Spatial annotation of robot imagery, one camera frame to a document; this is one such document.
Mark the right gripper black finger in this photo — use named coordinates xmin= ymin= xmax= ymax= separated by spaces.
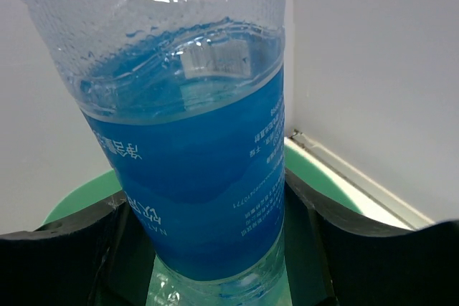
xmin=284 ymin=171 xmax=458 ymax=305

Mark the green plastic bin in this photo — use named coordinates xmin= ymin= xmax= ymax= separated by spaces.
xmin=41 ymin=137 xmax=363 ymax=306

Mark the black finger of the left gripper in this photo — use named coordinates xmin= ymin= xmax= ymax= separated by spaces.
xmin=1 ymin=196 xmax=155 ymax=305

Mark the blue label bottle blue cap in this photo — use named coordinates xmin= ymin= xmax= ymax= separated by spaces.
xmin=22 ymin=0 xmax=286 ymax=305

